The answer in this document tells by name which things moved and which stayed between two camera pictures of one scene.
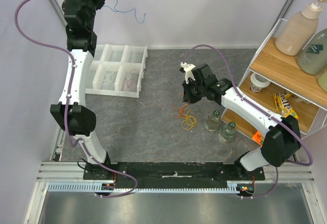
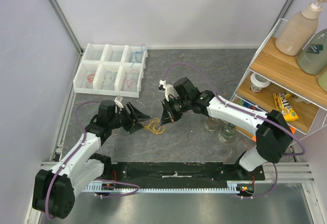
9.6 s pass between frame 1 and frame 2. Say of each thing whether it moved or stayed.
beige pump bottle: stayed
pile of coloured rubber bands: moved
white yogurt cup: stayed
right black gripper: moved
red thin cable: stayed
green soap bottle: stayed
